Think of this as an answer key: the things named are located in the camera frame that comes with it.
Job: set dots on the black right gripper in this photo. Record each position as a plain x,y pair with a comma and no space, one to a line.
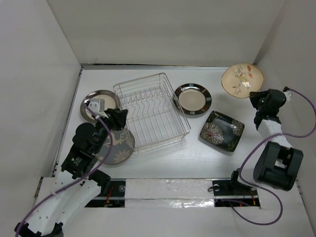
254,96

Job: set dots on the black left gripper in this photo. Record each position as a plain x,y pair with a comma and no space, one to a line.
117,117

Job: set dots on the beige plate leaf pattern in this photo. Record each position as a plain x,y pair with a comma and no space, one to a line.
240,79

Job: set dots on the black square floral plate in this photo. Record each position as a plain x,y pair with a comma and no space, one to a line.
222,131

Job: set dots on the cream plate black striped rim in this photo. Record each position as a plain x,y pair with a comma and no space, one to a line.
192,99

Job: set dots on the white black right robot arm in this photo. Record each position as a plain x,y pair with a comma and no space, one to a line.
279,163

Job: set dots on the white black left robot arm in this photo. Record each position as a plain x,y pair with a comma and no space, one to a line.
78,181

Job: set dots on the cream plate brown metallic rim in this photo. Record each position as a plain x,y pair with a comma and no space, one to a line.
110,103

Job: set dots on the grey plate tree pattern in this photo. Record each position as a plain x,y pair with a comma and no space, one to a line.
123,147

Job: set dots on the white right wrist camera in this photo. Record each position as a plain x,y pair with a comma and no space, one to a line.
287,93

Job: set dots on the steel wire dish rack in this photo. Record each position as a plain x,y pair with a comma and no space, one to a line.
155,117

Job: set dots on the silver front table rail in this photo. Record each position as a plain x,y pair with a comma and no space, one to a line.
175,193

